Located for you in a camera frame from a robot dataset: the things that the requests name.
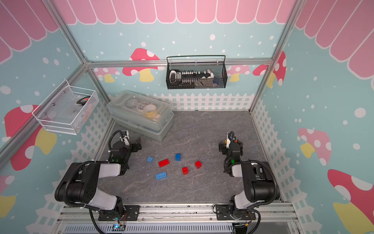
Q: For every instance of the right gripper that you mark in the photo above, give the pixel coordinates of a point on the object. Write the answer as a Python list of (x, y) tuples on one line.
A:
[(223, 146)]

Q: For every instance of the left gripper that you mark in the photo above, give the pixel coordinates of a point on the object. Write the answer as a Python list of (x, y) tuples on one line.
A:
[(135, 146)]

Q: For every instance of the red square lego brick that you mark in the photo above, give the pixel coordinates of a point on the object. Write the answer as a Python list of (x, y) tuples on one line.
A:
[(198, 164), (185, 171)]

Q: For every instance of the red long lego brick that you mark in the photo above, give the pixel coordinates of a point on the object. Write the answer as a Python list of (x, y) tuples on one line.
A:
[(163, 163)]

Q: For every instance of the light blue long lego brick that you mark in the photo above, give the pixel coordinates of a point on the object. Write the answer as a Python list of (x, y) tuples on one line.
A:
[(160, 176)]

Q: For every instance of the dark blue square lego brick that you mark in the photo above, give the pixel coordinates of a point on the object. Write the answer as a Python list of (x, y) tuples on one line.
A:
[(178, 156)]

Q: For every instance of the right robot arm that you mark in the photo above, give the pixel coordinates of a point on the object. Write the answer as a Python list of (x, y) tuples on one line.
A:
[(259, 183)]

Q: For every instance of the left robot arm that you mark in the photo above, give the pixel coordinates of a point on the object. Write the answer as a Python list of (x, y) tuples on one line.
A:
[(78, 188)]

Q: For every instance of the translucent plastic storage box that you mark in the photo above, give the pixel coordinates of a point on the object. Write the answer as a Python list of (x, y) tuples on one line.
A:
[(127, 109)]

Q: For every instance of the yellow tape roll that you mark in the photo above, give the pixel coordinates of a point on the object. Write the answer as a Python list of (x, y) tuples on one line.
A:
[(150, 110)]

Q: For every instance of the black red tape measure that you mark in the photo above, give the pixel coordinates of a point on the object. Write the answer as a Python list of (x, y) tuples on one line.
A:
[(83, 100)]

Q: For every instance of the green circuit board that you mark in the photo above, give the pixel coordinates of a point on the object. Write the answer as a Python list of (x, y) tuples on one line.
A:
[(118, 228)]

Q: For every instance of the white black power strip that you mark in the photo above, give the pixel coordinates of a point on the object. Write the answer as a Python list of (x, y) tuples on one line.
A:
[(178, 78)]

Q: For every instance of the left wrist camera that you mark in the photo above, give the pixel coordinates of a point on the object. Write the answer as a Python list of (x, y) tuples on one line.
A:
[(124, 135)]

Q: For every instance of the white wire mesh basket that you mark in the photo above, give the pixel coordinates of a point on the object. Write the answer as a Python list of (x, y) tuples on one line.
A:
[(60, 113)]

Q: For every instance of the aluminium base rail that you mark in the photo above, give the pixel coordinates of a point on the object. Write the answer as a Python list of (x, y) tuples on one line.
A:
[(201, 218)]

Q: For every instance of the black wire mesh basket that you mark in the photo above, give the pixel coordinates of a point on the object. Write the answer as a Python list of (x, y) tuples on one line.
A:
[(215, 63)]

